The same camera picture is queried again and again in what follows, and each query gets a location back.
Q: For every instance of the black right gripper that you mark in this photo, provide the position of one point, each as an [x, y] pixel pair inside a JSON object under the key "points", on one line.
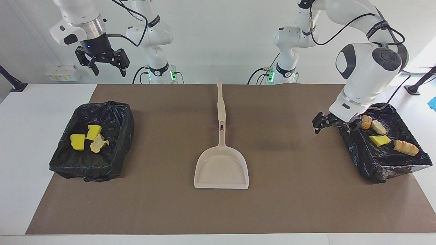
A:
{"points": [[102, 54]]}

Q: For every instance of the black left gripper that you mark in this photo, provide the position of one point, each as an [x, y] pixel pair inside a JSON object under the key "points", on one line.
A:
{"points": [[335, 121]]}

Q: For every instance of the brown bread roll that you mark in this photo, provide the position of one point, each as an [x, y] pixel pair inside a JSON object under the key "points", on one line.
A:
{"points": [[366, 122]]}

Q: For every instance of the beige sponge lump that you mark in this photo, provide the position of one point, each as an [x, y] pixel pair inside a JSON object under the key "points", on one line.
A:
{"points": [[378, 127], [406, 147]]}

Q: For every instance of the yellow sponge piece green backing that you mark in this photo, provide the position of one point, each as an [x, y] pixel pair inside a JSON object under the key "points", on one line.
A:
{"points": [[379, 140]]}

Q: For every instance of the notched yellow sponge piece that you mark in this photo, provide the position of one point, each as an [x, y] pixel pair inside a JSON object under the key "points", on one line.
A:
{"points": [[94, 131]]}

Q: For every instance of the orange bread scrap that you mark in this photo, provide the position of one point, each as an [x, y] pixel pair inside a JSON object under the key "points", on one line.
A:
{"points": [[98, 144]]}

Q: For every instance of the beige brush with black bristles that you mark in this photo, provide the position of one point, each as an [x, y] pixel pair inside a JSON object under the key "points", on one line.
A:
{"points": [[221, 105]]}

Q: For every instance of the beige plastic dustpan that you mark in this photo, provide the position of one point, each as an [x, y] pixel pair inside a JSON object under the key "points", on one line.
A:
{"points": [[221, 166]]}

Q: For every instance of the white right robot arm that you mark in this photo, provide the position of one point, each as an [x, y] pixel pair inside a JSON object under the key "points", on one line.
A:
{"points": [[81, 20]]}

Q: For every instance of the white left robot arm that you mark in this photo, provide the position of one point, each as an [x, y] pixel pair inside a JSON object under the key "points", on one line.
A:
{"points": [[368, 68]]}

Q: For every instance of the bin with black liner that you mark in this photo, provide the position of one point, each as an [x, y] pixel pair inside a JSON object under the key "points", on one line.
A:
{"points": [[381, 160], [102, 115]]}

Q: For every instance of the brown table mat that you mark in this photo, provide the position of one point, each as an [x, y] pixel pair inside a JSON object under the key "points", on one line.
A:
{"points": [[306, 204]]}

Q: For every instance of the black stand pole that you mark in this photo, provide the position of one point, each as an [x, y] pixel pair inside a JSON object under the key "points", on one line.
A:
{"points": [[12, 81], [420, 81]]}

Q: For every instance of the blue object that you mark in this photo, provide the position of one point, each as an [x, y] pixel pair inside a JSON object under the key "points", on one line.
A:
{"points": [[433, 103]]}

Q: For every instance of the white wall socket boxes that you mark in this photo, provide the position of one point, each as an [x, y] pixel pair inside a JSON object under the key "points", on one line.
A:
{"points": [[63, 73]]}

